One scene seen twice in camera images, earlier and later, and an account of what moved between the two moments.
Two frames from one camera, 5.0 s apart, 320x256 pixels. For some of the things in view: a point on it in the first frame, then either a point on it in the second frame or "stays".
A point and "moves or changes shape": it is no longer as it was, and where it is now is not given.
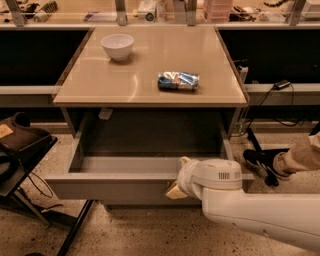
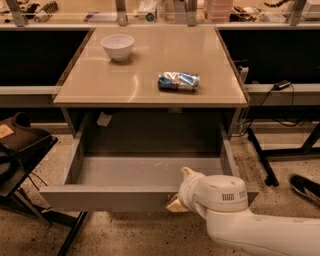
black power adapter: [281, 84] stays
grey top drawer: [117, 179] moves or changes shape
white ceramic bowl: [118, 46] stays
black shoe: [265, 158] → [306, 187]
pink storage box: [217, 11] stays
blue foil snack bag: [179, 80] stays
